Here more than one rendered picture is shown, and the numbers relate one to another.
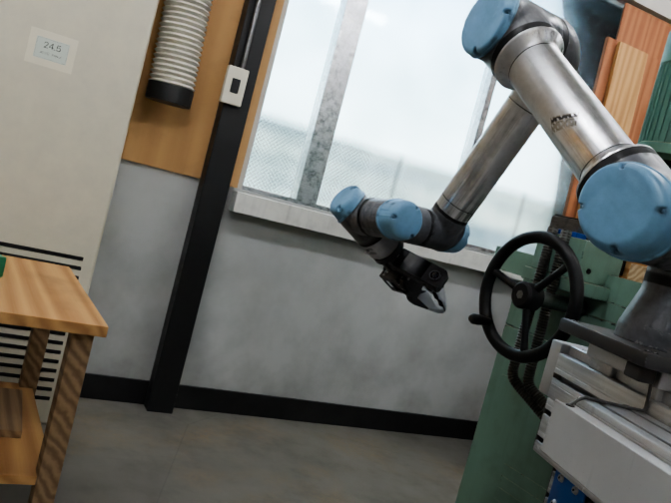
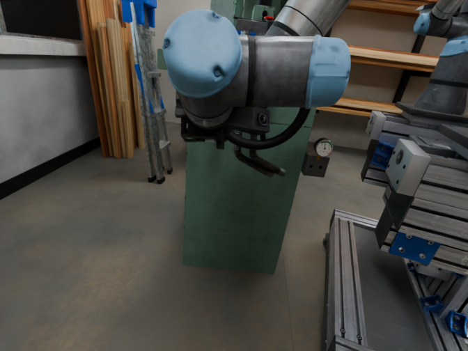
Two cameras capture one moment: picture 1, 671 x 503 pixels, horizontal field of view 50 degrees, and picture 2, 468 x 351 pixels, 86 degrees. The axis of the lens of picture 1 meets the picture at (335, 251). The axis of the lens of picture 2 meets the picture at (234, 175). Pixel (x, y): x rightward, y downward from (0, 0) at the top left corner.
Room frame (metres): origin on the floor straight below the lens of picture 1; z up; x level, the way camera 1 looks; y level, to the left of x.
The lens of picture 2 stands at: (1.26, 0.22, 0.91)
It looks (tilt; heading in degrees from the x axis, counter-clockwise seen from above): 25 degrees down; 298
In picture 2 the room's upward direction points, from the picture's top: 8 degrees clockwise
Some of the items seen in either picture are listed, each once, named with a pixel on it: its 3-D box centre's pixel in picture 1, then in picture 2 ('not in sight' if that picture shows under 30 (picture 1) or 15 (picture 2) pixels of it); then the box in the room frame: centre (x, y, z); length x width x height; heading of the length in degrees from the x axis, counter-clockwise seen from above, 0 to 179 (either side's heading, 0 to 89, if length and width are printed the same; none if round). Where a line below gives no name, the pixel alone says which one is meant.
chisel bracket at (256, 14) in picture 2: not in sight; (261, 23); (1.75, -0.74, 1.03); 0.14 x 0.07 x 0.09; 121
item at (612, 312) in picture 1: (612, 310); not in sight; (1.71, -0.67, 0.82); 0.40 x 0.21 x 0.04; 31
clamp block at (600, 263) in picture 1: (577, 259); not in sight; (1.66, -0.54, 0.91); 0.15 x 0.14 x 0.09; 31
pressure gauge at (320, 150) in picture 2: not in sight; (322, 149); (1.41, -0.67, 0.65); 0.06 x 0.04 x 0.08; 31
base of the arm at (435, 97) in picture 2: not in sight; (443, 95); (1.11, -0.97, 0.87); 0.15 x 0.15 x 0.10
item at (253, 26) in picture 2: (587, 229); (258, 28); (1.66, -0.54, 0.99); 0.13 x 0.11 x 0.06; 31
